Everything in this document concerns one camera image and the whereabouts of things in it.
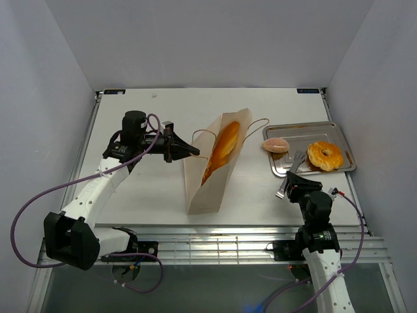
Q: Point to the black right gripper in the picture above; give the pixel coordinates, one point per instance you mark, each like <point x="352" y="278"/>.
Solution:
<point x="298" y="184"/>

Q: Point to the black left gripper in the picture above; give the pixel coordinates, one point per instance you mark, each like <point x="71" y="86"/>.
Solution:
<point x="176" y="148"/>

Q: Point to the metal bread tongs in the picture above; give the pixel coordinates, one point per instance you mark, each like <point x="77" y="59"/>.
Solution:
<point x="299" y="158"/>

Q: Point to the scored oval fake loaf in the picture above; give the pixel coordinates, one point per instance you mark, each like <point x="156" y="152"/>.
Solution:
<point x="207" y="172"/>

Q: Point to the ring shaped fake bread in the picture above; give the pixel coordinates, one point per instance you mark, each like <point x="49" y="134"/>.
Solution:
<point x="326" y="156"/>

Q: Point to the pink sugared fake doughnut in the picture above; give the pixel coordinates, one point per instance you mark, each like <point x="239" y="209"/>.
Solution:
<point x="276" y="145"/>

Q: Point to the long baguette fake bread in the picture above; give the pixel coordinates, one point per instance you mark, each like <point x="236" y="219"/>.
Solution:
<point x="225" y="145"/>

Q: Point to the beige paper bag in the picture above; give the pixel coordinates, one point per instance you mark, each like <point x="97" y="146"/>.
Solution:
<point x="207" y="198"/>

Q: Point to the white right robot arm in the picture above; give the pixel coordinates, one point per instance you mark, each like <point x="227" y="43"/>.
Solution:
<point x="319" y="245"/>

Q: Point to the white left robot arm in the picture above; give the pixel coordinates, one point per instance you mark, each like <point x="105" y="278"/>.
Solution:
<point x="71" y="235"/>

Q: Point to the metal baking tray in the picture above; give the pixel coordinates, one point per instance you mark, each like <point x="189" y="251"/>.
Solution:
<point x="300" y="136"/>

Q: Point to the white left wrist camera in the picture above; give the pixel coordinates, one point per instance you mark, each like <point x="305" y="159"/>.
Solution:
<point x="168" y="125"/>

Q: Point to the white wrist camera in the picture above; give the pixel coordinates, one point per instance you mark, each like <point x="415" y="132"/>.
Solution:
<point x="168" y="125"/>
<point x="333" y="192"/>

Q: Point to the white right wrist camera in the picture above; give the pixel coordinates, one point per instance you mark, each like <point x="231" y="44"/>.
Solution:
<point x="333" y="192"/>

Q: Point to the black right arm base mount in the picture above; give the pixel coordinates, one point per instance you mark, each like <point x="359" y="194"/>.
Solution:
<point x="285" y="250"/>

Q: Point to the aluminium frame rail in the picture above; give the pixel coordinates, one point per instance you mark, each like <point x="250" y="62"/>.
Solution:
<point x="198" y="245"/>

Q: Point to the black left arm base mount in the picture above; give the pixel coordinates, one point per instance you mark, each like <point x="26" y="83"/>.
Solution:
<point x="138" y="251"/>

